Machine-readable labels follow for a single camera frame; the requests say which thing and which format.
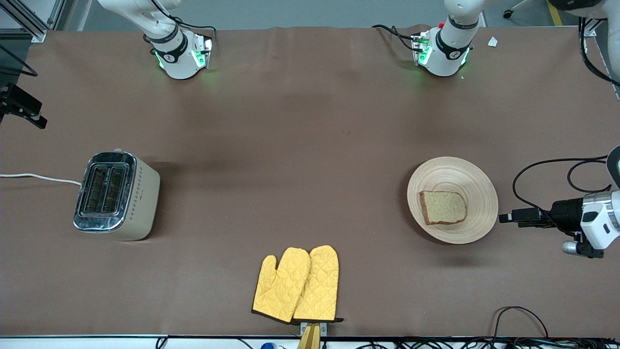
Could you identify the green lit base connector box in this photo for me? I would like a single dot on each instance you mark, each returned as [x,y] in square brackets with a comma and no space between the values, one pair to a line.
[421,48]
[202,52]

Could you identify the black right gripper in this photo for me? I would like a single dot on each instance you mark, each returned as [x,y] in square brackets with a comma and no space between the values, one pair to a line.
[18,103]

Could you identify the white table edge rail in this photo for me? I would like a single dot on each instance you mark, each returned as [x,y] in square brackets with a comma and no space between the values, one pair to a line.
[97,342]

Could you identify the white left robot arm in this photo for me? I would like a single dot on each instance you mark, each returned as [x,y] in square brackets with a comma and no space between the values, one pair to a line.
[448,53]

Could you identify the yellow quilted oven mitt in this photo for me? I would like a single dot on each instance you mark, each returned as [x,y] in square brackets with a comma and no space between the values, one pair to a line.
[319,286]
[278,291]

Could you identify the black chair caster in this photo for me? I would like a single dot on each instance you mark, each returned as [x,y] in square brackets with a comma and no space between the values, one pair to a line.
[507,13]

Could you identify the aluminium frame profile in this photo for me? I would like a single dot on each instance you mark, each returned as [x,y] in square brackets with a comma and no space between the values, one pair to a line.
[29,24]

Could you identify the brown toast slice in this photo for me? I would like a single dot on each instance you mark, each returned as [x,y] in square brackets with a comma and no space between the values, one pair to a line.
[443,208]

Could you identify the cream and chrome toaster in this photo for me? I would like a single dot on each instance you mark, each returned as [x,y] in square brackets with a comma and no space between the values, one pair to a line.
[143,203]

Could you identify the small metal bracket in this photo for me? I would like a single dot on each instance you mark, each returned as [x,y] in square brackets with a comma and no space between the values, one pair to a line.
[323,328]

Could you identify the brown table cover sheet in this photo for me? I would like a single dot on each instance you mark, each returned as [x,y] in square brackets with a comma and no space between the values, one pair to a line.
[290,121]

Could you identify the yellow wooden strip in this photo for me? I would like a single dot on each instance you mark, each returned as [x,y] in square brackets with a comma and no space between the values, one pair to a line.
[310,339]

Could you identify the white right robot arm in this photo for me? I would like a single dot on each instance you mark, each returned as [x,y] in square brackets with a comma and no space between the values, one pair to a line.
[177,58]

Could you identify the round wooden plate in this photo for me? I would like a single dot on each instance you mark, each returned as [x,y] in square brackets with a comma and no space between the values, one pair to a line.
[455,172]

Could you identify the white paper scrap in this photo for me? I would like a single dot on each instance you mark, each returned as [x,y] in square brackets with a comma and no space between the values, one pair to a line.
[492,41]

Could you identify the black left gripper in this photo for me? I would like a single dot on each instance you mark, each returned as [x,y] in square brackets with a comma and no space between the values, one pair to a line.
[567,212]

